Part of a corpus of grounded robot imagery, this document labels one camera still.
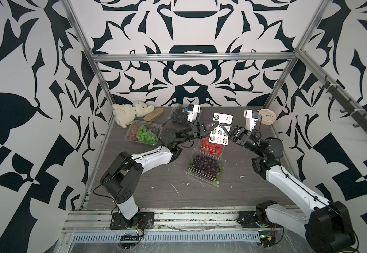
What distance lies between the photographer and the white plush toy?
41.8 inches

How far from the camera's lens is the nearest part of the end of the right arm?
0.59 metres

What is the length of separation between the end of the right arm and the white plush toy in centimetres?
66
